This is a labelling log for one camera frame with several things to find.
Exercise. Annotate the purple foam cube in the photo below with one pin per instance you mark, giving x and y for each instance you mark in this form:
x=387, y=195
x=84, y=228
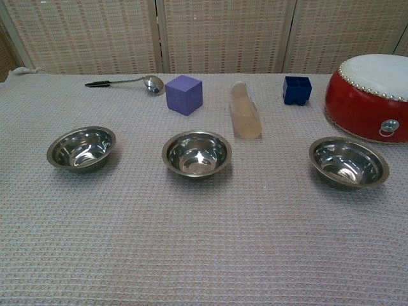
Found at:
x=183, y=95

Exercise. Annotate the small stainless steel bowl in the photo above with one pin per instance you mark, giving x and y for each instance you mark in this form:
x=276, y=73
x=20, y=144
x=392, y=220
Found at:
x=178, y=159
x=65, y=159
x=369, y=165

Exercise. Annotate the dark blue plastic box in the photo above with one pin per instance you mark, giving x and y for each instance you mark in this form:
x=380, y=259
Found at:
x=296, y=92

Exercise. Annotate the translucent peach hexagonal rod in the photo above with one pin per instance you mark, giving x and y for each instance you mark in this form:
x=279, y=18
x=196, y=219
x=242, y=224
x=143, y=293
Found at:
x=245, y=118

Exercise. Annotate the beige waffle-weave tablecloth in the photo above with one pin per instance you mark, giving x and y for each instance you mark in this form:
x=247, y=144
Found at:
x=191, y=239

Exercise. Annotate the red drum with white skin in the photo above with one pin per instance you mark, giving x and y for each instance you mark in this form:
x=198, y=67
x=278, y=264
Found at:
x=357, y=102

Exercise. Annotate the beige woven folding screen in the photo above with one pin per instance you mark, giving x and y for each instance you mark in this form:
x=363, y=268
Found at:
x=223, y=32

